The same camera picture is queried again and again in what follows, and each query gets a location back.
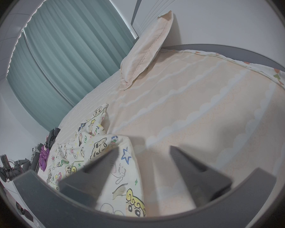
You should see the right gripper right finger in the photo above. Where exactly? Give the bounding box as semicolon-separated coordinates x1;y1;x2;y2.
170;146;234;209

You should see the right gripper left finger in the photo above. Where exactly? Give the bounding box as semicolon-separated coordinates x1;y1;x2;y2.
58;147;121;210

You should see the white printed pyjama top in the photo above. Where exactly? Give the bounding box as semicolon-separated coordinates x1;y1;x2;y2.
46;103;146;217

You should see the pile of clothes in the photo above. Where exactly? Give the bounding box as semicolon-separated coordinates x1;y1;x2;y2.
31;127;61;171

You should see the bed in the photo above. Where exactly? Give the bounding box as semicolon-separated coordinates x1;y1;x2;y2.
37;0;285;218

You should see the dark grey chest of drawers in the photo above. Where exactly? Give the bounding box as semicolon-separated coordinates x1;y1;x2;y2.
30;156;41;173

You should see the blue-green curtain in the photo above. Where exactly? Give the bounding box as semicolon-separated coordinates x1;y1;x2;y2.
6;31;73;131
22;0;139;107

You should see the pale pink pillow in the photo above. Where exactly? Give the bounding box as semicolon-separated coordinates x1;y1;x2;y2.
120;10;174;90

